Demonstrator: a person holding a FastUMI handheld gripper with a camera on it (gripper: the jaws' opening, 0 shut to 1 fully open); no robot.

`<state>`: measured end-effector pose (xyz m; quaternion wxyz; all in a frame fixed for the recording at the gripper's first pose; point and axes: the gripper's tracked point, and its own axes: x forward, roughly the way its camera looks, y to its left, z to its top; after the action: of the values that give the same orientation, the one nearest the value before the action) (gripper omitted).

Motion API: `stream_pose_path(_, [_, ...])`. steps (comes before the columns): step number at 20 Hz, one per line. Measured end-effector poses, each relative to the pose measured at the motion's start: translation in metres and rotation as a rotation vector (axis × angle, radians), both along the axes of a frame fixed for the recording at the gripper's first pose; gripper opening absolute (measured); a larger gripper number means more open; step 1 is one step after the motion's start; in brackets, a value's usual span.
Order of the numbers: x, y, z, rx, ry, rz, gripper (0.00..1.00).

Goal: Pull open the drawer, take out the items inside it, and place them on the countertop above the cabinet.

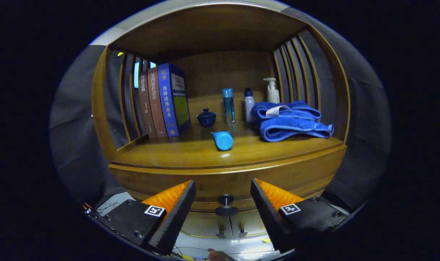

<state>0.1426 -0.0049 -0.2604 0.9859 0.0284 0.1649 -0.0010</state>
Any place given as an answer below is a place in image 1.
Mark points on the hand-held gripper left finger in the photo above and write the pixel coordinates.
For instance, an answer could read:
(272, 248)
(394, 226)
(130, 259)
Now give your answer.
(174, 221)

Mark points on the folded blue towel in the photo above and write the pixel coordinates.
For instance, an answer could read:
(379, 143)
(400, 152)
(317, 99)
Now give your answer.
(288, 125)

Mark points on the dark brown book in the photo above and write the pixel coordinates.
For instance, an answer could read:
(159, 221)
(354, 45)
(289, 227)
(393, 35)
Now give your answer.
(146, 108)

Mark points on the tall blue glass bottle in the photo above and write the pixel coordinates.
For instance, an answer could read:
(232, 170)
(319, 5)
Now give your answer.
(228, 107)

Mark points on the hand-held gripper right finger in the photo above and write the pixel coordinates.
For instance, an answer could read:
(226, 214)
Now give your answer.
(270, 217)

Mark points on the wooden drawer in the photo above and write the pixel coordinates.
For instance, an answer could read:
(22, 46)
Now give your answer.
(220, 179)

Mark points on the wooden countertop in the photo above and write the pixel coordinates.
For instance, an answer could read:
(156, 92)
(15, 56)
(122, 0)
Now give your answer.
(191, 150)

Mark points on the wooden cabinet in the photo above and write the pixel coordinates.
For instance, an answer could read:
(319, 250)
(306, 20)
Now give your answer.
(220, 72)

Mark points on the blue book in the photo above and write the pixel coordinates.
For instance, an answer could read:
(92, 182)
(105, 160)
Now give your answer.
(172, 101)

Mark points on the reddish brown book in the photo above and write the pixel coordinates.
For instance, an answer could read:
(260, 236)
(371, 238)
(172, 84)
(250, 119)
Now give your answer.
(156, 105)

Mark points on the wooden cabinet door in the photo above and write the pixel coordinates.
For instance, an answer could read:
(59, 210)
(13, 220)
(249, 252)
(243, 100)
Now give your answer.
(201, 224)
(248, 224)

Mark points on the black drawer knob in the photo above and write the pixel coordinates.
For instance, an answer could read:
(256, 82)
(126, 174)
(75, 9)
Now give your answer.
(226, 211)

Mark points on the white pump bottle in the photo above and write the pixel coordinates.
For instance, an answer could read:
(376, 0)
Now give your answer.
(273, 95)

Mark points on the blue tube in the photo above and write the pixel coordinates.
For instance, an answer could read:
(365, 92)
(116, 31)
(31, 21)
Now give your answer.
(223, 141)

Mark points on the blue lidded teacup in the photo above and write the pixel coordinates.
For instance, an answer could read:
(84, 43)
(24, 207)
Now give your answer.
(206, 119)

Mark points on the white bottle blue cap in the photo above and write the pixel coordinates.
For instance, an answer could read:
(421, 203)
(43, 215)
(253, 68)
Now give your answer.
(249, 107)

